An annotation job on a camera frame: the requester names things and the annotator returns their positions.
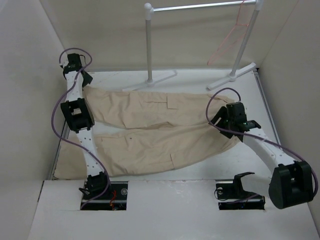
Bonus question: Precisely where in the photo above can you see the beige trousers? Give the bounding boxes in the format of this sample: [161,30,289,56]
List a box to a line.
[53,84,242,180]

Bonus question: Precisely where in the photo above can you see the pink wire hanger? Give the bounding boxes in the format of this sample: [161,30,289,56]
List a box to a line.
[207,0,250,66]

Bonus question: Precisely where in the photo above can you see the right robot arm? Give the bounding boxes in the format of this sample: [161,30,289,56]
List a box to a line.
[208,102,318,209]

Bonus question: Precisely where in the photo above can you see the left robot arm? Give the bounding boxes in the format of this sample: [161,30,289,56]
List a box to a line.
[60,53,112,202]

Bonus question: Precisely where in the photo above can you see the white clothes rack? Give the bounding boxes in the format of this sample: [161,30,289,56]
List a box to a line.
[123,0,264,91]

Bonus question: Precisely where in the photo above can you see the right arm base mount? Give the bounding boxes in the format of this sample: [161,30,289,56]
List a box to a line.
[214,172,266,211]

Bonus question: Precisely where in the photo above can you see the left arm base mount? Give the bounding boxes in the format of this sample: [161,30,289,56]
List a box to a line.
[79,181,129,211]

